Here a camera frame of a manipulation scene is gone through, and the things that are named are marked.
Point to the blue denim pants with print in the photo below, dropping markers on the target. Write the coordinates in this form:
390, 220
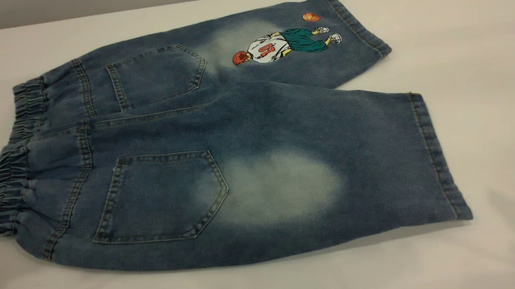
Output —
260, 126

